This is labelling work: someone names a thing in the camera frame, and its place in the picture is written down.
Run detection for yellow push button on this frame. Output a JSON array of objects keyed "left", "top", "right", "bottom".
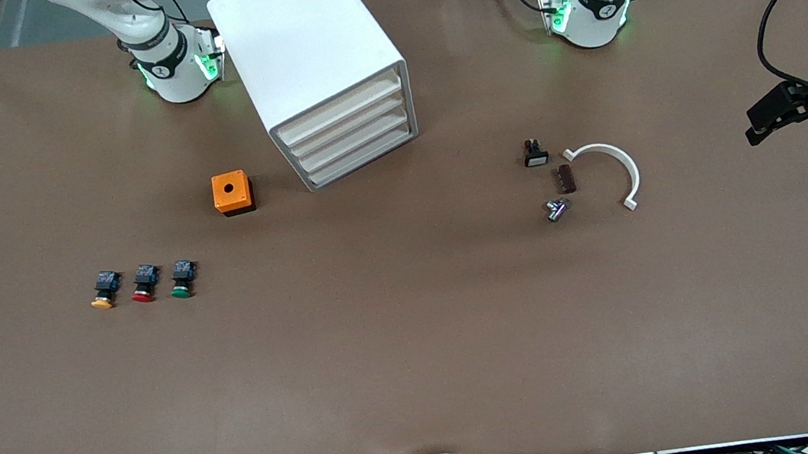
[{"left": 86, "top": 268, "right": 126, "bottom": 312}]

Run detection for red push button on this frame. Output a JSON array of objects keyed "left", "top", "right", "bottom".
[{"left": 128, "top": 262, "right": 165, "bottom": 305}]

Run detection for black square white-faced button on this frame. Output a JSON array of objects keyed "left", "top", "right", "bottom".
[{"left": 520, "top": 136, "right": 551, "bottom": 169}]

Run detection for green push button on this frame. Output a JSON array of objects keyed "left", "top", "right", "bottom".
[{"left": 166, "top": 257, "right": 200, "bottom": 300}]

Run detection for dark brown ribbed cylinder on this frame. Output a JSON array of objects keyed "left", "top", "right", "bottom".
[{"left": 553, "top": 164, "right": 578, "bottom": 196}]

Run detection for chrome metal pipe fitting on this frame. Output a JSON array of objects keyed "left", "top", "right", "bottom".
[{"left": 542, "top": 196, "right": 573, "bottom": 224}]

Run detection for orange box with hole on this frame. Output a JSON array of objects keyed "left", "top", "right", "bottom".
[{"left": 210, "top": 168, "right": 257, "bottom": 218}]

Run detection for white curved plastic bracket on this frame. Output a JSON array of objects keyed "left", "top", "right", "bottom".
[{"left": 562, "top": 139, "right": 645, "bottom": 219}]

